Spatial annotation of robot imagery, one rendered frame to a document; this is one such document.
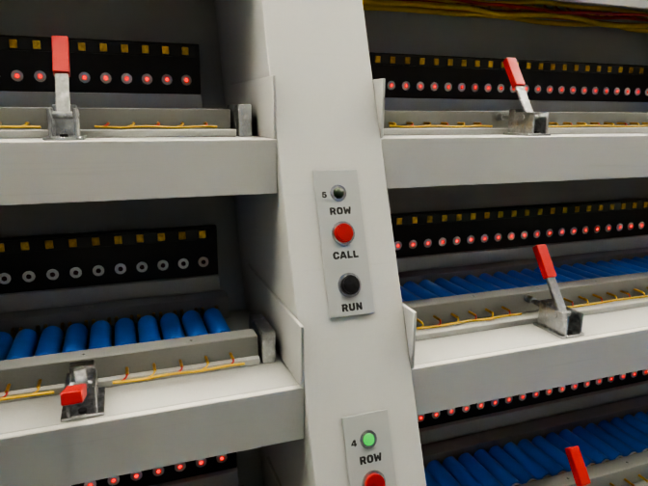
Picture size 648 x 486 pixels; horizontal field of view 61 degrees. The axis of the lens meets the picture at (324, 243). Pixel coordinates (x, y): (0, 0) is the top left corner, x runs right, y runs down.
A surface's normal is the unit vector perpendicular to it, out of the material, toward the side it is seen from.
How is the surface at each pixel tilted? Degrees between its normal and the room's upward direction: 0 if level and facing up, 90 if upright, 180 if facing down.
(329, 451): 90
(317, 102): 90
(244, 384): 20
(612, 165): 111
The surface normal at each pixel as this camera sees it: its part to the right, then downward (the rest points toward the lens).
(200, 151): 0.35, 0.22
